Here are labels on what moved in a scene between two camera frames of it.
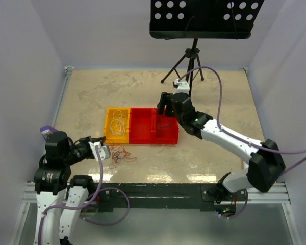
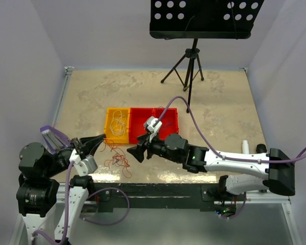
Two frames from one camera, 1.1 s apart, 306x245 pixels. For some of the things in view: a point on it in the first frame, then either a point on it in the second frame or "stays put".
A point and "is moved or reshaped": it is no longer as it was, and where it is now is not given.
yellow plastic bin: (117, 126) stays put
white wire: (118, 125) stays put
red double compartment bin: (147, 127) stays put
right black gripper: (161, 105) → (138, 151)
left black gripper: (89, 139) stays put
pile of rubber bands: (119, 152) is moved or reshaped
